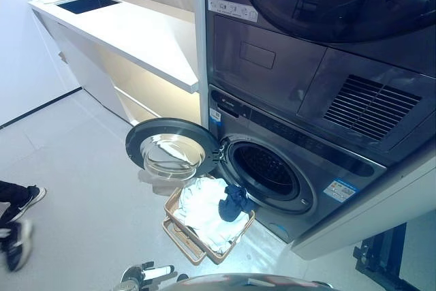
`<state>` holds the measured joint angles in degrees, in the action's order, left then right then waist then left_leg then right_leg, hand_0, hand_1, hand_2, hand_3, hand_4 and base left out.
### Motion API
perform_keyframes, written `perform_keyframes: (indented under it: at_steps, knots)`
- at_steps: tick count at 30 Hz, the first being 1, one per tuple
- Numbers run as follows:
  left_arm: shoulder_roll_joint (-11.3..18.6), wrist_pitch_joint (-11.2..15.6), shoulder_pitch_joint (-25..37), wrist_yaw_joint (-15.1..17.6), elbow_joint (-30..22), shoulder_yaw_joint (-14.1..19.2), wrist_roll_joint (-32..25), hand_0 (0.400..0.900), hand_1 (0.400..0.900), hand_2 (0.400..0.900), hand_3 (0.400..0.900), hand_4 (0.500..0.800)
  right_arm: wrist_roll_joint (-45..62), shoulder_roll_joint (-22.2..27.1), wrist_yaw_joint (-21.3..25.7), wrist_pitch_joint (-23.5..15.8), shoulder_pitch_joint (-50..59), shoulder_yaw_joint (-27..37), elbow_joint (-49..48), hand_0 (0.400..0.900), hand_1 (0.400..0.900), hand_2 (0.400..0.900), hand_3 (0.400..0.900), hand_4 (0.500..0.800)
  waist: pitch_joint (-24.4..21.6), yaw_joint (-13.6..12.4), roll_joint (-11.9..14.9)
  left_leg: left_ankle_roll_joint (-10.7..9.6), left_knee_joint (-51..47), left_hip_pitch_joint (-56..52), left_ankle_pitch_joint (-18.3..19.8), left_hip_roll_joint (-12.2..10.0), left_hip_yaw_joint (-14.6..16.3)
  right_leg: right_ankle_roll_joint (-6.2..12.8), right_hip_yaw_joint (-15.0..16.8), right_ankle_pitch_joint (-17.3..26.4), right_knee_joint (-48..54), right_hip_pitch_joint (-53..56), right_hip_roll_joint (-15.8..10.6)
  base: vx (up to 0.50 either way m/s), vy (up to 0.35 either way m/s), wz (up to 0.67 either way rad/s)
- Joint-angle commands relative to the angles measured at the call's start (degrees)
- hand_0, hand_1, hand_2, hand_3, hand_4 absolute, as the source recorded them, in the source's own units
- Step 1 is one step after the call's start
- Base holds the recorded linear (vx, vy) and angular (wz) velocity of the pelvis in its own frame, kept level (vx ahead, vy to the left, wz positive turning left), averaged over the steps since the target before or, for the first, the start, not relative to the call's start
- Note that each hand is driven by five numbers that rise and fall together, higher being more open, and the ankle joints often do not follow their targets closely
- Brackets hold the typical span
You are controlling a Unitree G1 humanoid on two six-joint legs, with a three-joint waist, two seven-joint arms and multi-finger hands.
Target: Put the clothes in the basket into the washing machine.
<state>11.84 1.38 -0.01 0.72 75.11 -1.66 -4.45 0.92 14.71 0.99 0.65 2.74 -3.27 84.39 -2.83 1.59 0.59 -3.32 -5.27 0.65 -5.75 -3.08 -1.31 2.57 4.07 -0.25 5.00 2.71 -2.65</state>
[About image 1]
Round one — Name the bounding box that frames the white clothing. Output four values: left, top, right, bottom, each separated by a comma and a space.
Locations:
173, 177, 249, 256

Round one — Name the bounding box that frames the grey front-loading washing machine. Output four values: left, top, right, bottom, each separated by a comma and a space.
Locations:
207, 83, 388, 244

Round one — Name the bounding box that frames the dark rectangular sink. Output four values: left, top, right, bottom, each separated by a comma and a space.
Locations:
56, 0, 123, 15

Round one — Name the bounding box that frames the blue white energy label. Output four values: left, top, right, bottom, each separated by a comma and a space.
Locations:
323, 177, 360, 202

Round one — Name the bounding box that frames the round glass washer door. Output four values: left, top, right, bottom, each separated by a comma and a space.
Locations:
125, 117, 219, 183

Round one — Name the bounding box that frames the white base cabinet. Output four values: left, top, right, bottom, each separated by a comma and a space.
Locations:
33, 11, 202, 127

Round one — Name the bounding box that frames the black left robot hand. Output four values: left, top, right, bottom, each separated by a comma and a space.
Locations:
136, 260, 189, 285

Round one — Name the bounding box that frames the white dryer instruction label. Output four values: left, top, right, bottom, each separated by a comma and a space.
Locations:
207, 0, 259, 22

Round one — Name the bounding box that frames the dark blue clothing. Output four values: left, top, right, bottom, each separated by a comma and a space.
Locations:
217, 183, 248, 223

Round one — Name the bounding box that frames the black white sneaker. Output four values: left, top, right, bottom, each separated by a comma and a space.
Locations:
6, 185, 48, 223
0, 219, 34, 273

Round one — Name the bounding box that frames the silver robot torso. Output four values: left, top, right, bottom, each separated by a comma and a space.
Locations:
170, 273, 334, 291

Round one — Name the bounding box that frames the white countertop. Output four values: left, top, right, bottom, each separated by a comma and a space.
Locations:
29, 0, 200, 93

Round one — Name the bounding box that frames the black metal stand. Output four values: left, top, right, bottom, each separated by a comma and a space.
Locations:
353, 222, 436, 291

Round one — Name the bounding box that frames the wicker laundry basket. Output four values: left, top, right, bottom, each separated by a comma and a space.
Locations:
161, 174, 256, 266

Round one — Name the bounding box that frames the grey stacked dryer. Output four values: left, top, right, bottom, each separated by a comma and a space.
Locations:
206, 0, 436, 154

